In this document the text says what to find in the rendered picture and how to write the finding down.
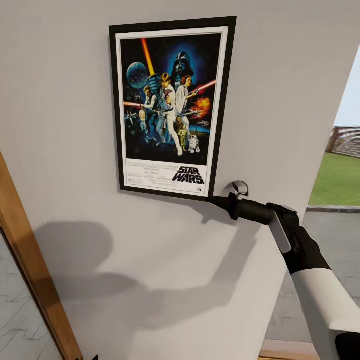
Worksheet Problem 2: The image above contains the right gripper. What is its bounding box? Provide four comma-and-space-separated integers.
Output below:
206, 193, 261, 222

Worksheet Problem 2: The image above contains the poster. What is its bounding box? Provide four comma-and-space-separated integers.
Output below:
109, 16, 237, 202

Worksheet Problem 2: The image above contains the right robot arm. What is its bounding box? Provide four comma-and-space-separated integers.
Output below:
206, 180, 360, 360

